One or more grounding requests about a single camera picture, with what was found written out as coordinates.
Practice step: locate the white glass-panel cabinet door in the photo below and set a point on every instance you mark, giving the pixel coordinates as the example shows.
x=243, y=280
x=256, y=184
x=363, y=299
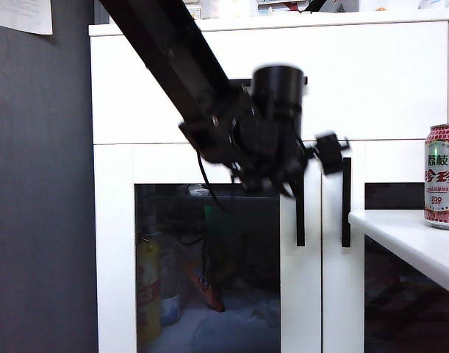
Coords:
x=114, y=257
x=334, y=294

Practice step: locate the orange snack packet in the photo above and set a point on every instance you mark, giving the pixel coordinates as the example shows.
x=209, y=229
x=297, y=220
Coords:
x=209, y=290

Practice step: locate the white round tub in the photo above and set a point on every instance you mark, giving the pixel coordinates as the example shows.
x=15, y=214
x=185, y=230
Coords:
x=439, y=3

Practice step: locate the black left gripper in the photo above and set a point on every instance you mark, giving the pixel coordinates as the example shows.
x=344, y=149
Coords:
x=283, y=176

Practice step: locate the wide white drawer front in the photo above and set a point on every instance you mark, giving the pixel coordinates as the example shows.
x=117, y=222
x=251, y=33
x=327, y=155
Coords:
x=356, y=92

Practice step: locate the clear pump sanitizer bottle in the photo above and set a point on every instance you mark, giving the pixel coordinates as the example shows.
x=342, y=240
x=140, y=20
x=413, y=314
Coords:
x=171, y=305

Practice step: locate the red white beverage can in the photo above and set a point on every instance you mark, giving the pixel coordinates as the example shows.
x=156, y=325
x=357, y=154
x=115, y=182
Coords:
x=442, y=176

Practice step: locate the black slanted object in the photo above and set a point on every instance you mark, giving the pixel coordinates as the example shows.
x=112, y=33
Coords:
x=316, y=5

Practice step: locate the yellow detergent bottle green cap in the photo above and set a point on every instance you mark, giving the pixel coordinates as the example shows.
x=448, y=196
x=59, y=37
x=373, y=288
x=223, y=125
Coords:
x=148, y=287

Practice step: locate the white teal printed box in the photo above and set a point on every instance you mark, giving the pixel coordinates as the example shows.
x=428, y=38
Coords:
x=279, y=5

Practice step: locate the white paper sheet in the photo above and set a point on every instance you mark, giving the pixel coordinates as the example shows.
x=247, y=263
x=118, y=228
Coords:
x=22, y=14

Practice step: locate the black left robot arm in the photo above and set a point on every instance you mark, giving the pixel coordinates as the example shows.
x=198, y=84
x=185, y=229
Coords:
x=172, y=55

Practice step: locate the white cabinet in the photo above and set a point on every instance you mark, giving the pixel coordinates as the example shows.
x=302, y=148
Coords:
x=356, y=20

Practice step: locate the translucent white plastic bag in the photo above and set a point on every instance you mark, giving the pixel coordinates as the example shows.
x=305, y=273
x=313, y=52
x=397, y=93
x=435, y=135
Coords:
x=228, y=9

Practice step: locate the white wall socket box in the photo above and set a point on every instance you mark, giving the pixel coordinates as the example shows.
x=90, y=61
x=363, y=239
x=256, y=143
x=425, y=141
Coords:
x=193, y=9

